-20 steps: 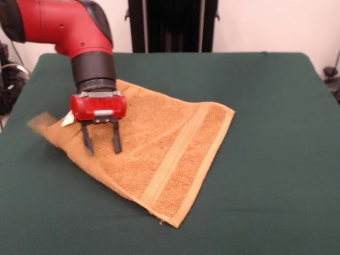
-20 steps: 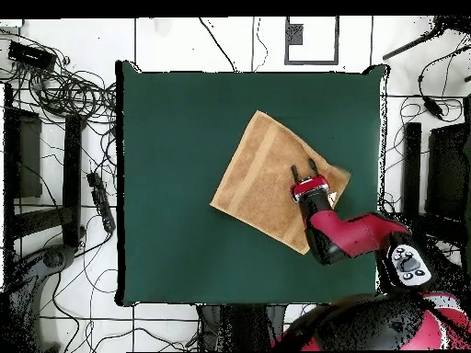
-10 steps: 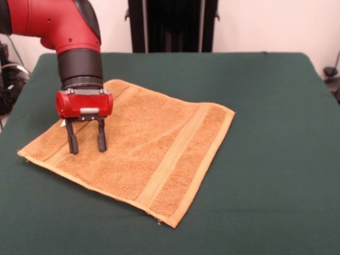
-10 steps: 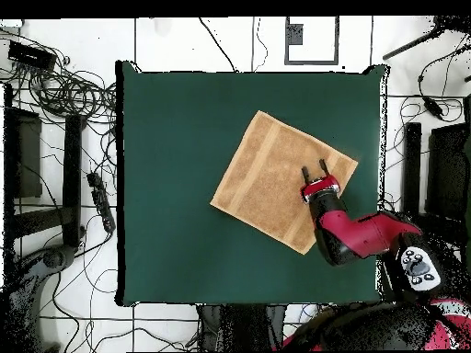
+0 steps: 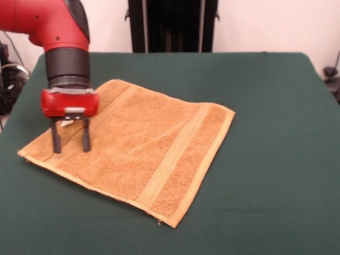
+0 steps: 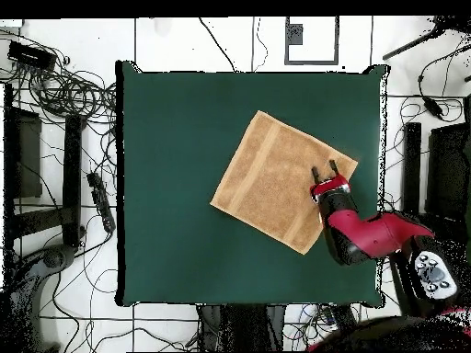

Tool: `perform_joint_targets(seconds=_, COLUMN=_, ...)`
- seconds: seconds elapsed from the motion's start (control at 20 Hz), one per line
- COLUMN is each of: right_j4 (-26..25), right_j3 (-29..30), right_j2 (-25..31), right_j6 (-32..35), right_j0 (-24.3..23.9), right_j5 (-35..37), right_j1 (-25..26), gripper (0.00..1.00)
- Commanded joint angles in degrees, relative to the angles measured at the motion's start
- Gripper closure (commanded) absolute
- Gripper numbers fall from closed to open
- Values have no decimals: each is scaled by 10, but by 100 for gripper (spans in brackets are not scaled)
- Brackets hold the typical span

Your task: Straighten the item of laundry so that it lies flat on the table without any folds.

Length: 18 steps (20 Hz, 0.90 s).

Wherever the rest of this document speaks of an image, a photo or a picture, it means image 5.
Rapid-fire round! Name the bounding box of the tan terry towel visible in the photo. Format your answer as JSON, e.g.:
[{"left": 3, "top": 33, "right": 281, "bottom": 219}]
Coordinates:
[{"left": 17, "top": 79, "right": 236, "bottom": 229}]

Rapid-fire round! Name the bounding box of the dark green table cloth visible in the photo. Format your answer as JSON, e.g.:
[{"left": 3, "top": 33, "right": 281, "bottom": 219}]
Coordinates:
[{"left": 0, "top": 52, "right": 340, "bottom": 255}]

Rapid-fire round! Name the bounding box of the black cable and plug pile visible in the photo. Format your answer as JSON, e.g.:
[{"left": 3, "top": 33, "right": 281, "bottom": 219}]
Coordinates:
[{"left": 0, "top": 44, "right": 30, "bottom": 116}]

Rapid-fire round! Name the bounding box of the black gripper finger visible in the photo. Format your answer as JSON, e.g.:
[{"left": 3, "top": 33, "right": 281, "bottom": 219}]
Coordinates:
[
  {"left": 81, "top": 116, "right": 92, "bottom": 152},
  {"left": 50, "top": 118, "right": 63, "bottom": 154}
]

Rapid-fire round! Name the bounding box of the black plug with cable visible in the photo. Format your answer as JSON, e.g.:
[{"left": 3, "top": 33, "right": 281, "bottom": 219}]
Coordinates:
[{"left": 323, "top": 66, "right": 340, "bottom": 104}]

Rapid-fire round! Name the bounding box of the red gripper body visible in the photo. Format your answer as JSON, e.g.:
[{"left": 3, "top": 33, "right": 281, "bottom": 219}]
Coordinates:
[{"left": 40, "top": 88, "right": 100, "bottom": 121}]

